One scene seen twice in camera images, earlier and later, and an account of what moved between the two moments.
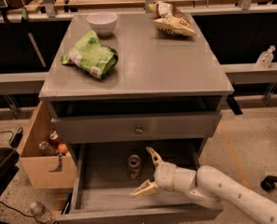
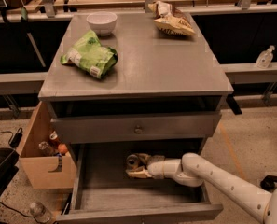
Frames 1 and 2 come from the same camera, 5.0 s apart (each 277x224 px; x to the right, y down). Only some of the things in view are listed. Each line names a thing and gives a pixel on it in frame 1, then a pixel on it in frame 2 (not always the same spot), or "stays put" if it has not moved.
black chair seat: x=3 y=165 stays put
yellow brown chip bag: x=171 y=20 stays put
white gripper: x=164 y=174 -> x=156 y=168
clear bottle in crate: x=46 y=148 stays put
